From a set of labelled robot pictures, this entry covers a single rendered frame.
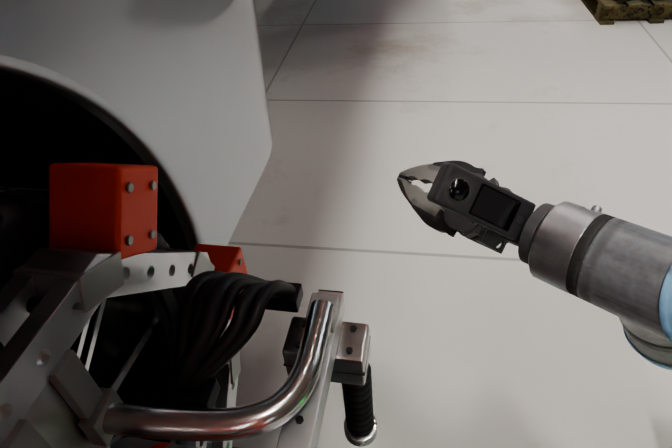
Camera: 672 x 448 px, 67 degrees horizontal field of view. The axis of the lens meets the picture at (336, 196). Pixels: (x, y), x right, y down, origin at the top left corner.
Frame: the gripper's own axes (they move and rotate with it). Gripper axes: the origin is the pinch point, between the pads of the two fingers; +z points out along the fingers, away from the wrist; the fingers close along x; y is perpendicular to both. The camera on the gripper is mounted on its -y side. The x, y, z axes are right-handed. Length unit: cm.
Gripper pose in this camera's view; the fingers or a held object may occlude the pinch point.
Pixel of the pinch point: (403, 177)
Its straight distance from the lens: 68.5
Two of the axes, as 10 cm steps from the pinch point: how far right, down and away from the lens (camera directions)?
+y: 6.2, 3.2, 7.2
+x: 4.5, -8.9, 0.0
